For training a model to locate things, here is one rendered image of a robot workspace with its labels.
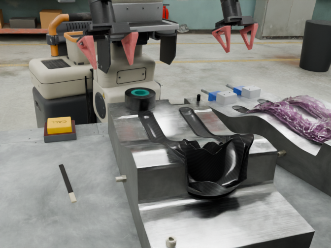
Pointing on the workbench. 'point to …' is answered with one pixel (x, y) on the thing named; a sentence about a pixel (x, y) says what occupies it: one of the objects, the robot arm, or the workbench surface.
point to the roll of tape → (140, 99)
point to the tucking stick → (67, 184)
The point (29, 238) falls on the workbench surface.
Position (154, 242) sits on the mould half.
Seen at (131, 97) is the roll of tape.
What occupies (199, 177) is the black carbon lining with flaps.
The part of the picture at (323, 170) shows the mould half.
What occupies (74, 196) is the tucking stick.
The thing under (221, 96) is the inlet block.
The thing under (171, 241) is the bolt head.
